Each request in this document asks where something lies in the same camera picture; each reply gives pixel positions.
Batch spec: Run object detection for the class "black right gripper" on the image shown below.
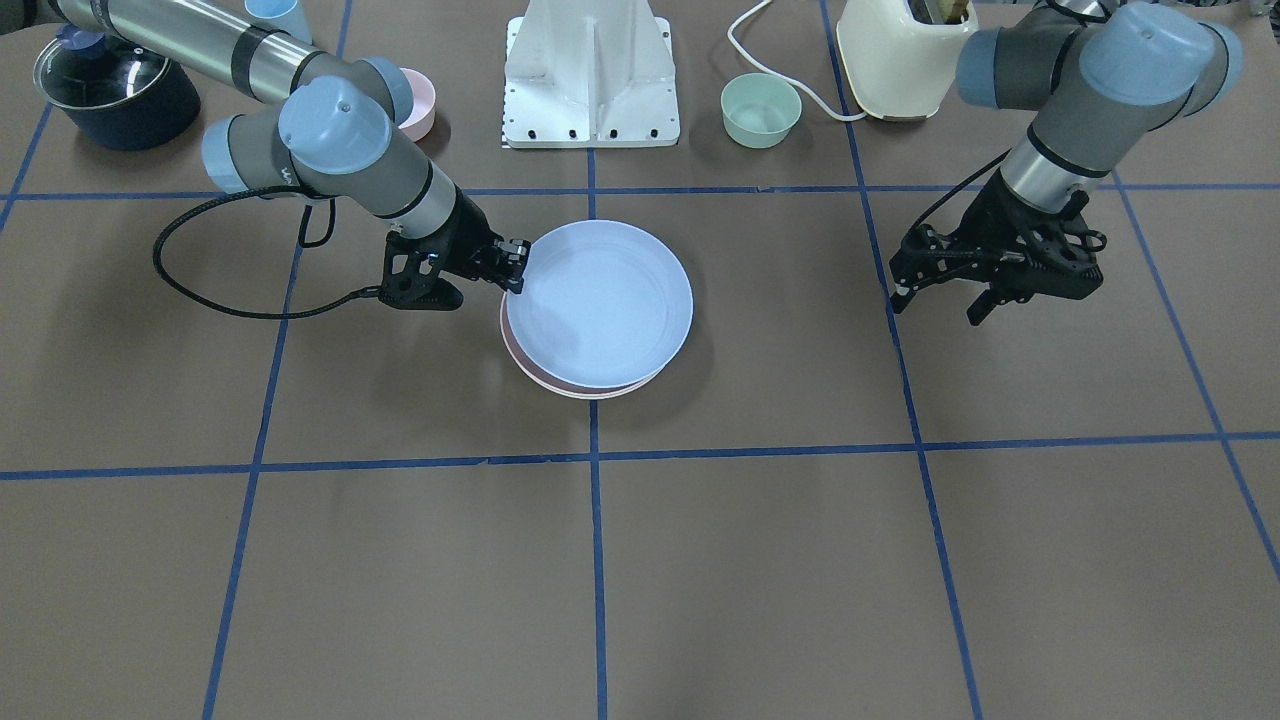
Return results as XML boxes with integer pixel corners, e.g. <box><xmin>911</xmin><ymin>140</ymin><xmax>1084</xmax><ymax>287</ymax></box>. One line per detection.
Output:
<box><xmin>378</xmin><ymin>192</ymin><xmax>531</xmax><ymax>311</ymax></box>

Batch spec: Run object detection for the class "pink bowl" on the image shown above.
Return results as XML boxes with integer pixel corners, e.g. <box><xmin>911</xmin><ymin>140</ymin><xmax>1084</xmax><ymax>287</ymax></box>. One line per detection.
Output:
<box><xmin>399</xmin><ymin>67</ymin><xmax>436</xmax><ymax>142</ymax></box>

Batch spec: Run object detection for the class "pink plate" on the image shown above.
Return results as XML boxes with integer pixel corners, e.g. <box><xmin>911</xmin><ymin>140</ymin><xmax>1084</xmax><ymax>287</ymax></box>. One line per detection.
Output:
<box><xmin>499</xmin><ymin>296</ymin><xmax>658</xmax><ymax>400</ymax></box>

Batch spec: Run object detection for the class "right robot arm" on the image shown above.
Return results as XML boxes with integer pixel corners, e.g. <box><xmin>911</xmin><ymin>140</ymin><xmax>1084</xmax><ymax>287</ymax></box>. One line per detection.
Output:
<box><xmin>31</xmin><ymin>1</ymin><xmax>531</xmax><ymax>311</ymax></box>

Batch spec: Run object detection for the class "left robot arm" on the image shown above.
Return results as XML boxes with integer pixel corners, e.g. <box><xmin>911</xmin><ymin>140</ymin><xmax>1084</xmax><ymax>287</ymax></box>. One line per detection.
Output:
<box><xmin>890</xmin><ymin>1</ymin><xmax>1244</xmax><ymax>325</ymax></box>

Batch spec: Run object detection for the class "light blue cup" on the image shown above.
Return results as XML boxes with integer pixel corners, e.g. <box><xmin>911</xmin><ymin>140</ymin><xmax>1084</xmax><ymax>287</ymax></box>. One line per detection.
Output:
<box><xmin>243</xmin><ymin>0</ymin><xmax>314</xmax><ymax>44</ymax></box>

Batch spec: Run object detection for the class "white pedestal column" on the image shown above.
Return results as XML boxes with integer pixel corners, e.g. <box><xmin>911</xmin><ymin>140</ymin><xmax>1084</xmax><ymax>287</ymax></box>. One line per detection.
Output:
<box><xmin>500</xmin><ymin>1</ymin><xmax>681</xmax><ymax>149</ymax></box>

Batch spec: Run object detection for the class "toast slice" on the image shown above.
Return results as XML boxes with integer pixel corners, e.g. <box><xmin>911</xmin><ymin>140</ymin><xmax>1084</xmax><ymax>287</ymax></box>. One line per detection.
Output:
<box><xmin>908</xmin><ymin>0</ymin><xmax>970</xmax><ymax>26</ymax></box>

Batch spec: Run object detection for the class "cream toaster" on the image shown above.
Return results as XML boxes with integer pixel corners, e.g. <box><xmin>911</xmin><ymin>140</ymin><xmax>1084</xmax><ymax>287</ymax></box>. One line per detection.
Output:
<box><xmin>836</xmin><ymin>1</ymin><xmax>979</xmax><ymax>122</ymax></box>

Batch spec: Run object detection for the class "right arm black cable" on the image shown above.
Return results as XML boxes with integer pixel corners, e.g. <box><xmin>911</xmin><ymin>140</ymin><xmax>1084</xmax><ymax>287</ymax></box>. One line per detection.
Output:
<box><xmin>152</xmin><ymin>190</ymin><xmax>387</xmax><ymax>322</ymax></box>

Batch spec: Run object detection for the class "green bowl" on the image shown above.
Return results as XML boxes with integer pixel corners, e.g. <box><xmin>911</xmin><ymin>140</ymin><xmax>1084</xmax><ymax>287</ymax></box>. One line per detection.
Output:
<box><xmin>719</xmin><ymin>73</ymin><xmax>803</xmax><ymax>149</ymax></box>

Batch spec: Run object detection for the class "dark blue pot with lid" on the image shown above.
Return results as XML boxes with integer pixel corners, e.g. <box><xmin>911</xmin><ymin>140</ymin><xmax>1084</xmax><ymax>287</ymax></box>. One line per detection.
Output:
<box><xmin>33</xmin><ymin>24</ymin><xmax>202</xmax><ymax>151</ymax></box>

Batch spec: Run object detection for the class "blue plate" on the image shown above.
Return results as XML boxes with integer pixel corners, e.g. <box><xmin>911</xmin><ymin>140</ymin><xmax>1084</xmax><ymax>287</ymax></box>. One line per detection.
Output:
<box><xmin>506</xmin><ymin>220</ymin><xmax>694</xmax><ymax>389</ymax></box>

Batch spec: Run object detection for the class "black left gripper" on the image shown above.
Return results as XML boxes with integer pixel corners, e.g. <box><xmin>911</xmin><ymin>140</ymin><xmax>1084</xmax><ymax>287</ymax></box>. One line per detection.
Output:
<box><xmin>890</xmin><ymin>176</ymin><xmax>1107</xmax><ymax>325</ymax></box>

